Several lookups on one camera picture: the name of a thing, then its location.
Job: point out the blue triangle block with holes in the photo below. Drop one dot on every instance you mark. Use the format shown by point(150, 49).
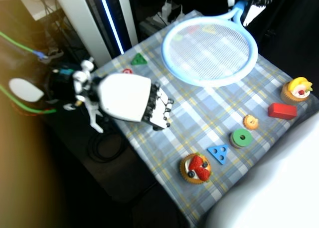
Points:
point(219, 154)

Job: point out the toy cupcake with yellow fruit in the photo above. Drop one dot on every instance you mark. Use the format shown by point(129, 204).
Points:
point(296, 90)

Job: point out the small orange toy cookie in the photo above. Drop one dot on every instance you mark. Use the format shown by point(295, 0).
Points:
point(250, 122)

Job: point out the red rectangular block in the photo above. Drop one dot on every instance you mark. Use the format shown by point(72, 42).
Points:
point(282, 111)

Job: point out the blue plaid table cloth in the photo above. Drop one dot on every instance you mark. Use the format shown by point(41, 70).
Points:
point(199, 108)

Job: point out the red flat block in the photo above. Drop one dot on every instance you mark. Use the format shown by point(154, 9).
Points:
point(193, 29)

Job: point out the large white rounded shell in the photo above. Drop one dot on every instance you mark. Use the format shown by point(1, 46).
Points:
point(274, 188)

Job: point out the green triangle block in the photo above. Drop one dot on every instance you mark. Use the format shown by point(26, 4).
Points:
point(139, 60)

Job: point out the yellow block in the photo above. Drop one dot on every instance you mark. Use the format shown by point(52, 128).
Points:
point(209, 29)

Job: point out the toy cupcake with strawberries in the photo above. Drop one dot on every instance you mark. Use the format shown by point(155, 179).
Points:
point(195, 168)

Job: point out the light blue toy racket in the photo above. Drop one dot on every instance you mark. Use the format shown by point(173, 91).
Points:
point(209, 53)

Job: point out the white plastic bag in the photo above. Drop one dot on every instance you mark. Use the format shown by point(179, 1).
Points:
point(169, 11)

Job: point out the white tower with blue light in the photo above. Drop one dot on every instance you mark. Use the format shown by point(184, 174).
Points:
point(79, 18)

